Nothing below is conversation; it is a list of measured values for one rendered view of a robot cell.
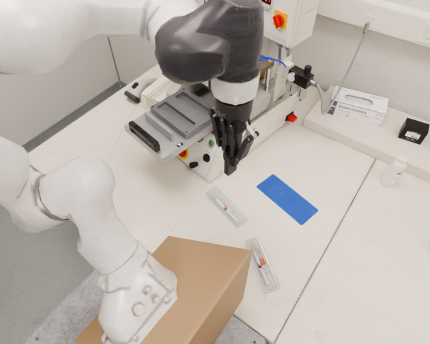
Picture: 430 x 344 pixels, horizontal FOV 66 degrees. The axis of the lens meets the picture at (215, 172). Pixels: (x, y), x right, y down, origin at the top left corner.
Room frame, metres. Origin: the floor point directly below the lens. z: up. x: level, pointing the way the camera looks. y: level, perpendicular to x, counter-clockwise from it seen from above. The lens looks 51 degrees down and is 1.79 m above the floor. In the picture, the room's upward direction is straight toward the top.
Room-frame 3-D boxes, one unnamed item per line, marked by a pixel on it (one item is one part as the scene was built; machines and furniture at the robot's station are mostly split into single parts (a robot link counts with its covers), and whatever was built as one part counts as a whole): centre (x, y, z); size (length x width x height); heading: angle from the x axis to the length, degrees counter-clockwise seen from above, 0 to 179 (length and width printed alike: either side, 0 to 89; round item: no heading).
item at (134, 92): (1.35, 0.35, 0.79); 0.20 x 0.08 x 0.08; 144
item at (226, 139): (0.53, -0.03, 1.28); 0.04 x 0.01 x 0.11; 134
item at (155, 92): (1.27, 0.24, 0.80); 0.19 x 0.13 x 0.09; 144
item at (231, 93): (0.54, -0.04, 1.42); 0.13 x 0.12 x 0.05; 134
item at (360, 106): (1.15, -0.63, 0.83); 0.23 x 0.12 x 0.07; 66
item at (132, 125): (0.80, 0.24, 0.99); 0.15 x 0.02 x 0.04; 44
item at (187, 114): (0.93, 0.11, 0.98); 0.20 x 0.17 x 0.03; 44
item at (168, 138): (0.90, 0.14, 0.97); 0.30 x 0.22 x 0.08; 134
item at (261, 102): (0.94, -0.10, 0.96); 0.26 x 0.05 x 0.07; 134
